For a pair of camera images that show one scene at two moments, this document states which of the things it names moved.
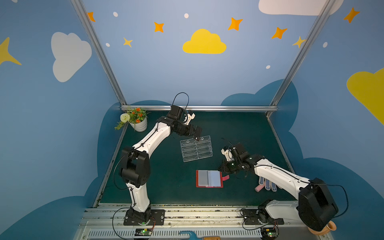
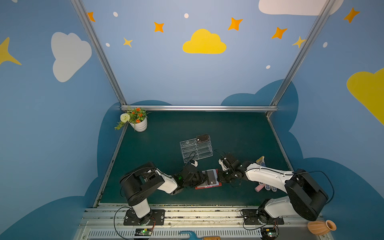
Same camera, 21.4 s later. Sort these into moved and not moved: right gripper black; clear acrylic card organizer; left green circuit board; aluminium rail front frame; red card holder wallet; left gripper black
Moved: right gripper black; left gripper black
Not moved: left green circuit board; red card holder wallet; aluminium rail front frame; clear acrylic card organizer
